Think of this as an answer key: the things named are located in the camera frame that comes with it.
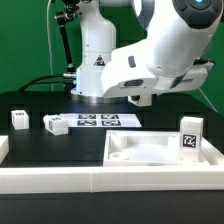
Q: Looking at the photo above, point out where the white U-shaped obstacle fence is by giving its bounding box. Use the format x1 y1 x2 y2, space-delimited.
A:
0 133 224 195

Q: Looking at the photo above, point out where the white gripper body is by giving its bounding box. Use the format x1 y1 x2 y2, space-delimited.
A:
100 41 215 106

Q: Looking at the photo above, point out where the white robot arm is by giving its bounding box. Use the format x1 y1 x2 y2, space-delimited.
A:
62 0 223 106

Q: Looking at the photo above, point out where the white square table top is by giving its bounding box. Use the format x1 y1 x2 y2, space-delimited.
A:
103 130 224 166

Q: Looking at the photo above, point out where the grey thin cable left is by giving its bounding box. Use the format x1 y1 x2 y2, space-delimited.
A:
45 0 56 92

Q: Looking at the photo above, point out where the black cable bundle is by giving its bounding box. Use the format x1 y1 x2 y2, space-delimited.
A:
17 73 78 93

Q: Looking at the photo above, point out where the grey thin cable right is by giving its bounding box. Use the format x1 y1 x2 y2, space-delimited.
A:
199 87 219 114

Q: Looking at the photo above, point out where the white sheet with tag markers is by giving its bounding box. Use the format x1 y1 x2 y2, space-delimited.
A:
60 113 141 127

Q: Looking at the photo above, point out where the grey thin cable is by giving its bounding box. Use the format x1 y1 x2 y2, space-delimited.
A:
199 87 219 114
45 0 56 92

